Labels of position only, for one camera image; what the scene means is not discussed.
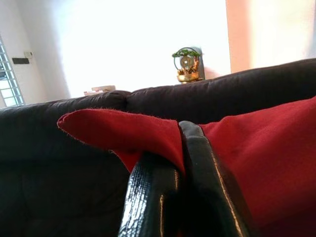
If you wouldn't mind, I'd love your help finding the black wall switch plate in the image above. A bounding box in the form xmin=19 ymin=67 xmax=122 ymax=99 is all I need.
xmin=11 ymin=50 xmax=34 ymax=65

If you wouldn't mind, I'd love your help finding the white window grille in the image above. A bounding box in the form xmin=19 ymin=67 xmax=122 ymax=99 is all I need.
xmin=0 ymin=36 xmax=26 ymax=108

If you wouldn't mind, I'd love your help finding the grey-brown fabric sofa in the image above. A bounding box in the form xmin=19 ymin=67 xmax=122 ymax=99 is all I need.
xmin=0 ymin=58 xmax=316 ymax=237

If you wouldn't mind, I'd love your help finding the red pillow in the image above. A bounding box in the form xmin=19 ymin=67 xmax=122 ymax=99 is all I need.
xmin=56 ymin=95 xmax=316 ymax=237

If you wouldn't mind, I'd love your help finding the gold bonsai fountain ornament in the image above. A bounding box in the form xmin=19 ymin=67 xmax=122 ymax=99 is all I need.
xmin=171 ymin=46 xmax=206 ymax=84

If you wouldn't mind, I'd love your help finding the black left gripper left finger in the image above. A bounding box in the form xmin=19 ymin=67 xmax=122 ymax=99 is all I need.
xmin=118 ymin=153 xmax=186 ymax=237

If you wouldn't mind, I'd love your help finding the beige box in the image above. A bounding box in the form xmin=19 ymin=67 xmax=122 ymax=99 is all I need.
xmin=83 ymin=85 xmax=117 ymax=96

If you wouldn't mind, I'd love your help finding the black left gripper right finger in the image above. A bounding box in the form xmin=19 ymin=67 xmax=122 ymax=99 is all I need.
xmin=178 ymin=120 xmax=250 ymax=237

